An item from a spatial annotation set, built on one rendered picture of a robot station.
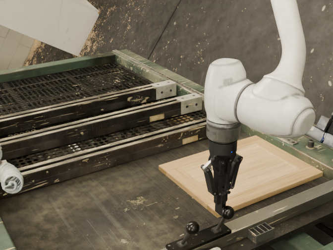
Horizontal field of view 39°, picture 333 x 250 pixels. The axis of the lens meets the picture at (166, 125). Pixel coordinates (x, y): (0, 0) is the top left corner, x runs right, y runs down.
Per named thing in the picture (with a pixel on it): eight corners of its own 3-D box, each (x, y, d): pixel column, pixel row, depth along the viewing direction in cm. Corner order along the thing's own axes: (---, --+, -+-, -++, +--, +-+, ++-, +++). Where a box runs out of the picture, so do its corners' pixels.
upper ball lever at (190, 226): (189, 249, 135) (203, 228, 125) (178, 254, 133) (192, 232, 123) (183, 238, 136) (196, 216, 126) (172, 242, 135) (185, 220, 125)
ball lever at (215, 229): (223, 235, 140) (239, 212, 130) (213, 239, 138) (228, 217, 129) (216, 224, 142) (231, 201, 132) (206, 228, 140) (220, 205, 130)
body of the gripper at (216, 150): (227, 128, 130) (225, 158, 134) (201, 136, 126) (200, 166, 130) (245, 138, 125) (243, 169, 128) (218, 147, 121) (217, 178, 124)
